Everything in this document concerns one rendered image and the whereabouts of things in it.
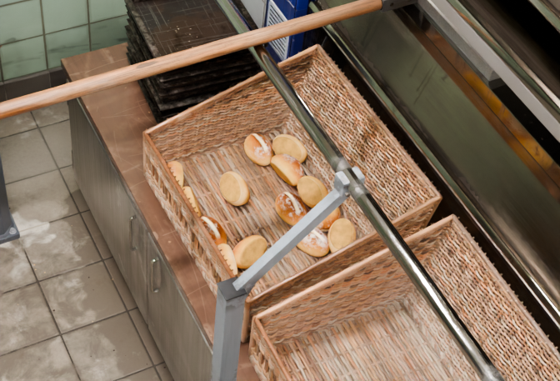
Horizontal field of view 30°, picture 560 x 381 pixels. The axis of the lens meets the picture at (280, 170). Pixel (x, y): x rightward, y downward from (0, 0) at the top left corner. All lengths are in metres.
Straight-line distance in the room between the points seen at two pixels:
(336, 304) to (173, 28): 0.84
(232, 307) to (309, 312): 0.35
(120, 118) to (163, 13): 0.30
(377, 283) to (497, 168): 0.38
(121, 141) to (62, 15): 0.88
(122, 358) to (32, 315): 0.29
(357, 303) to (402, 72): 0.52
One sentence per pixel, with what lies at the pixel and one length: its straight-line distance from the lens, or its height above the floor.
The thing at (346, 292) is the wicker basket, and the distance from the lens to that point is 2.27.
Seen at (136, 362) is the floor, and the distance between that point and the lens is 2.98.
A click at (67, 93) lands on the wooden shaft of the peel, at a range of 1.94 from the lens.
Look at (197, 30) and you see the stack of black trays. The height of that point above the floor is 0.80.
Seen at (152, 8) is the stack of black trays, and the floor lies 0.80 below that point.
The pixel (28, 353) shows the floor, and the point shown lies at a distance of 3.02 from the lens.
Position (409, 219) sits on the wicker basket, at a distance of 2.29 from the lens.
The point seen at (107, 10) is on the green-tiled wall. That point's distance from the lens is 3.54.
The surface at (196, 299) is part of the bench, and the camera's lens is 2.38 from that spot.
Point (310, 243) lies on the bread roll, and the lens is 2.44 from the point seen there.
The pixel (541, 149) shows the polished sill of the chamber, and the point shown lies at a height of 1.17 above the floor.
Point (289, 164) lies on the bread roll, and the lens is 2.56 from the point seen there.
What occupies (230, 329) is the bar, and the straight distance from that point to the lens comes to 2.02.
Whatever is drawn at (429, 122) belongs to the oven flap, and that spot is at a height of 0.97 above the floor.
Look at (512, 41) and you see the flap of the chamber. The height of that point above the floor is 1.41.
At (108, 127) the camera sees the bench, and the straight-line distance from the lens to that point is 2.74.
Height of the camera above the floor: 2.52
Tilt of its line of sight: 47 degrees down
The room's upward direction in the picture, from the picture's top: 7 degrees clockwise
